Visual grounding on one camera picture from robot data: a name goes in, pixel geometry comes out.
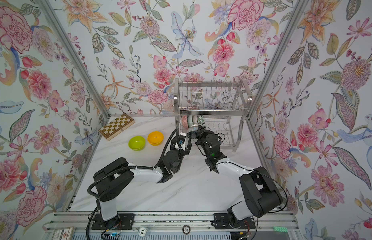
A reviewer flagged dark blue floral bowl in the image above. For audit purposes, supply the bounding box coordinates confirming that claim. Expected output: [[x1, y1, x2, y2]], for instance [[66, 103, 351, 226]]
[[187, 125, 199, 139]]

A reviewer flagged green leaf pattern bowl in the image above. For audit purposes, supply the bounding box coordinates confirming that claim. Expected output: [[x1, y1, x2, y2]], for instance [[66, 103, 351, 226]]
[[197, 115, 206, 128]]

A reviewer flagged pink striped ceramic bowl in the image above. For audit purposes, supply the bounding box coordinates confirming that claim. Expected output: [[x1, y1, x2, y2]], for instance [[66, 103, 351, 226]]
[[192, 116, 199, 125]]

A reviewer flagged pale green ceramic bowl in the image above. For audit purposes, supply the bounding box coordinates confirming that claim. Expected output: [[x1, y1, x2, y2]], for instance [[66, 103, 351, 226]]
[[187, 115, 193, 128]]

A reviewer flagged two-tier steel dish rack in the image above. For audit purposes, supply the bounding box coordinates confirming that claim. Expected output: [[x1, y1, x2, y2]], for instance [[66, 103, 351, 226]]
[[174, 79, 253, 152]]

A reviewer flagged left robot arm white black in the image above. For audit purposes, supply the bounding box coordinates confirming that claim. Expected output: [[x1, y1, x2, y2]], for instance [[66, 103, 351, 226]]
[[87, 134, 192, 222]]

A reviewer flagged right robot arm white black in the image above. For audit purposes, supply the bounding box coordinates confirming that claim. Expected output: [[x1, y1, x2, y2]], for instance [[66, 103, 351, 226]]
[[196, 126, 283, 226]]

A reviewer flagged orange yellow plastic bowl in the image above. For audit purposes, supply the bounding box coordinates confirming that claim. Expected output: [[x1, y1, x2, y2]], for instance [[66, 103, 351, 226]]
[[147, 131, 164, 146]]

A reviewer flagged lime green plastic bowl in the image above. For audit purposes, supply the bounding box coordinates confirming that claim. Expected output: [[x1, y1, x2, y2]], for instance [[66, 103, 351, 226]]
[[128, 136, 146, 152]]

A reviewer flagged wooden chess board box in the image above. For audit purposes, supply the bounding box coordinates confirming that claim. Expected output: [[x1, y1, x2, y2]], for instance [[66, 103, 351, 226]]
[[99, 113, 135, 141]]

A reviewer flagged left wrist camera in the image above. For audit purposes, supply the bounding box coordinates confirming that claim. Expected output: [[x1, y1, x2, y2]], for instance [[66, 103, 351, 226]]
[[177, 133, 187, 151]]

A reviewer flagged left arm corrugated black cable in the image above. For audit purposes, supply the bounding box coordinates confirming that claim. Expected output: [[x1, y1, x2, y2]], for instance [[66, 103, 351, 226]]
[[85, 128, 178, 240]]

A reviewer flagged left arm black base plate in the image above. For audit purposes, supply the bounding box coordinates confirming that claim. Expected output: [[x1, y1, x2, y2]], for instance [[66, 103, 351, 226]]
[[91, 213, 135, 231]]

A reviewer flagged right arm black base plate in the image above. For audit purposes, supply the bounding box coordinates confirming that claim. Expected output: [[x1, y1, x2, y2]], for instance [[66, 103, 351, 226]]
[[211, 213, 256, 230]]

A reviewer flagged aluminium front rail frame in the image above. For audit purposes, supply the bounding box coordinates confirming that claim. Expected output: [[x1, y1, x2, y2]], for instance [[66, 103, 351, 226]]
[[43, 211, 303, 240]]

